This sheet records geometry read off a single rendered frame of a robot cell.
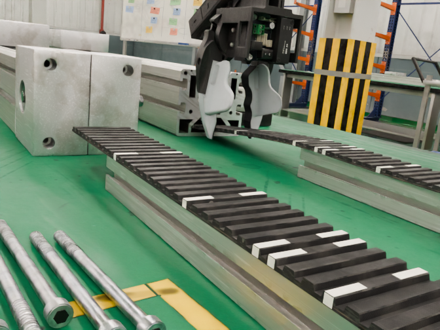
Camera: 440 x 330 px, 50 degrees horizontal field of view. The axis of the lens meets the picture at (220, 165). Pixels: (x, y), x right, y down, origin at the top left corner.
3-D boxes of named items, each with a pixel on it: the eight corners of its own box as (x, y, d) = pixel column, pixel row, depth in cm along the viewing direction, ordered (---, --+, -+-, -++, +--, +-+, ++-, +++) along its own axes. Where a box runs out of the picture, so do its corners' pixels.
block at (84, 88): (158, 153, 49) (164, 60, 47) (32, 156, 42) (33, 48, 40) (126, 136, 56) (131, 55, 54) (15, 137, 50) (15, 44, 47)
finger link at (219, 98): (210, 141, 51) (235, 59, 50) (184, 131, 56) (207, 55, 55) (232, 147, 53) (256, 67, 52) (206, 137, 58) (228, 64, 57)
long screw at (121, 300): (166, 344, 17) (168, 319, 17) (142, 351, 17) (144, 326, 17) (67, 242, 26) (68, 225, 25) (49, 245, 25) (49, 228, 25)
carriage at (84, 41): (107, 64, 110) (109, 35, 109) (59, 60, 104) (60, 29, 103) (87, 59, 123) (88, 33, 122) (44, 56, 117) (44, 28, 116)
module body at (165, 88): (239, 135, 65) (246, 74, 63) (175, 136, 60) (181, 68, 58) (77, 79, 130) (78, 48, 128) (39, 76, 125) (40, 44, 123)
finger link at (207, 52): (192, 90, 53) (215, 14, 53) (186, 88, 55) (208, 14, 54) (225, 101, 56) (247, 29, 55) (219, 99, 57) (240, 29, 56)
